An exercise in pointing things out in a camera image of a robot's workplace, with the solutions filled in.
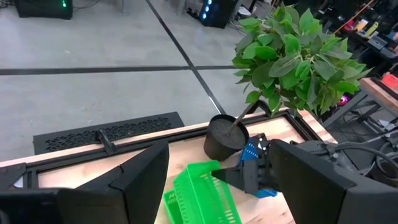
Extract green slotted plastic basket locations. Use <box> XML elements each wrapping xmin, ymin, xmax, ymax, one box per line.
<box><xmin>162</xmin><ymin>189</ymin><xmax>184</xmax><ymax>224</ymax></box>
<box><xmin>172</xmin><ymin>160</ymin><xmax>243</xmax><ymax>224</ymax></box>

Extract green plant in black pot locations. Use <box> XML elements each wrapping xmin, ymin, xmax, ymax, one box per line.
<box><xmin>203</xmin><ymin>2</ymin><xmax>374</xmax><ymax>162</ymax></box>

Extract black metal table frame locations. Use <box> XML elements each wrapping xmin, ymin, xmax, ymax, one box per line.
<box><xmin>0</xmin><ymin>107</ymin><xmax>315</xmax><ymax>190</ymax></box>

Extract black computer tower blue lights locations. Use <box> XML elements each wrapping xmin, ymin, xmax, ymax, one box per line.
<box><xmin>198</xmin><ymin>0</ymin><xmax>242</xmax><ymax>29</ymax></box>

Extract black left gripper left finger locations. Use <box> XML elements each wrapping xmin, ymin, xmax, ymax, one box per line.
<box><xmin>0</xmin><ymin>140</ymin><xmax>170</xmax><ymax>224</ymax></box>

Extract wooden workbench black legs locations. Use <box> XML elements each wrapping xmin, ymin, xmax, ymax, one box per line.
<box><xmin>323</xmin><ymin>77</ymin><xmax>398</xmax><ymax>131</ymax></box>

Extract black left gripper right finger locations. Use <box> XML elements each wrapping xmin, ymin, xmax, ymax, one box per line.
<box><xmin>269</xmin><ymin>138</ymin><xmax>398</xmax><ymax>224</ymax></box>

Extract black computer tower green light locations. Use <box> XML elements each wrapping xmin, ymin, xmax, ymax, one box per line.
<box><xmin>14</xmin><ymin>0</ymin><xmax>74</xmax><ymax>20</ymax></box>

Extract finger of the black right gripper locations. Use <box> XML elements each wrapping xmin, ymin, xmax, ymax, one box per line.
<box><xmin>211</xmin><ymin>166</ymin><xmax>247</xmax><ymax>192</ymax></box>

